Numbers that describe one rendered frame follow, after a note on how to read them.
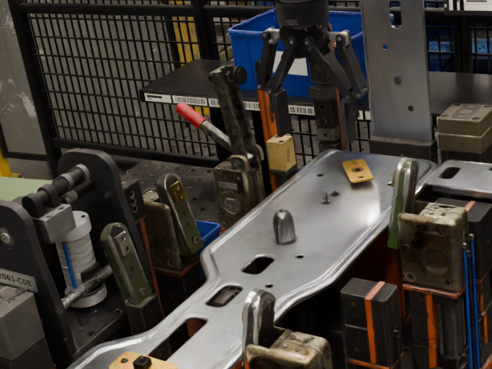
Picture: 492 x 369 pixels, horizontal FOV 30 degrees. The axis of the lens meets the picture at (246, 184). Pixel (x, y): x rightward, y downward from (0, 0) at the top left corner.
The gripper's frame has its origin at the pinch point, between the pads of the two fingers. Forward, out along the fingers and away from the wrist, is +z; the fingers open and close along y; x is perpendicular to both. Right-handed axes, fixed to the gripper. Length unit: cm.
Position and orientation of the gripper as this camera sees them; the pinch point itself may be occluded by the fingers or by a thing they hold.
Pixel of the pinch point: (315, 126)
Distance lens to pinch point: 141.1
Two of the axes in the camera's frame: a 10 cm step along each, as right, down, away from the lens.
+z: 1.4, 9.0, 4.2
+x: 5.4, -4.3, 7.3
